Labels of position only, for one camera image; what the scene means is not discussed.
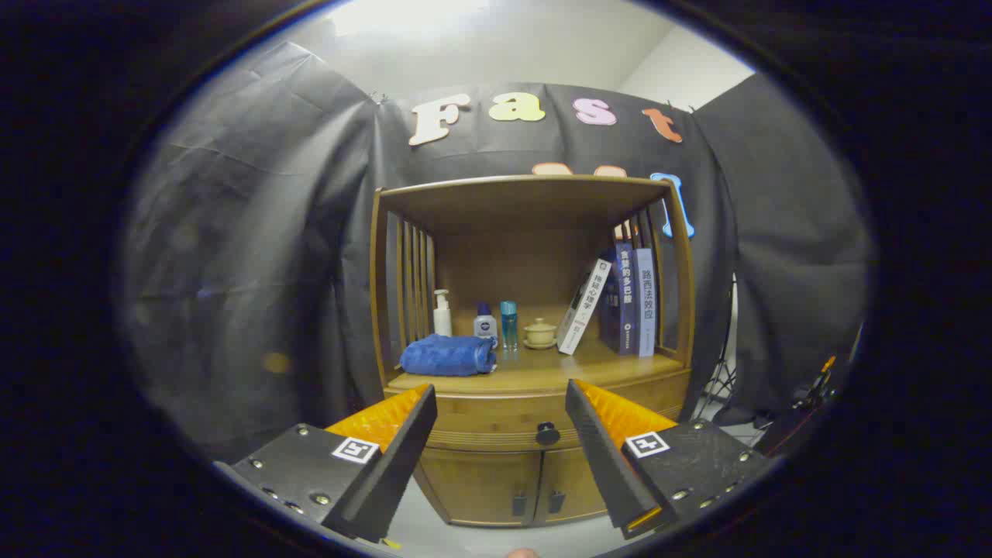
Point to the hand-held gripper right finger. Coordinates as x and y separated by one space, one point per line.
597 449

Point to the black backdrop cloth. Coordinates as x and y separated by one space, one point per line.
271 232

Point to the wooden cabinet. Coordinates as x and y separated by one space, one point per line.
504 209

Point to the black device with orange tip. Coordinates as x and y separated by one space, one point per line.
814 387

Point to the folded blue towel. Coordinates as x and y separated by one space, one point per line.
446 356

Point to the black equipment box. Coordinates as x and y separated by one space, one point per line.
787 434

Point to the wooden drawer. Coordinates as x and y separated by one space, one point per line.
496 422

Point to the wooden cabinet door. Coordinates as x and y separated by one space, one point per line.
570 473
480 484

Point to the white bottle with blue cap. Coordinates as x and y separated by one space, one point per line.
485 325

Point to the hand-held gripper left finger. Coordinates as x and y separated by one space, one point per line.
403 457

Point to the clear blue bottle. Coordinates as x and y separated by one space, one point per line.
508 325

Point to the wooden countertop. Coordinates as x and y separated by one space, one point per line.
542 368

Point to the black tripod stand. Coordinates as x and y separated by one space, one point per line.
722 380

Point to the dark blue book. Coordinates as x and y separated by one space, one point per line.
624 302

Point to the white book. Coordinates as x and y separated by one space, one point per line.
585 306

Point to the black drawer knob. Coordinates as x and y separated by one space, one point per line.
547 434

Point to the beige lidded teacup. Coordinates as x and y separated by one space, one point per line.
539 335

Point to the pale blue book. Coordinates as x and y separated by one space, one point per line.
645 302

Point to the white pump bottle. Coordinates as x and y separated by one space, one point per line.
442 319

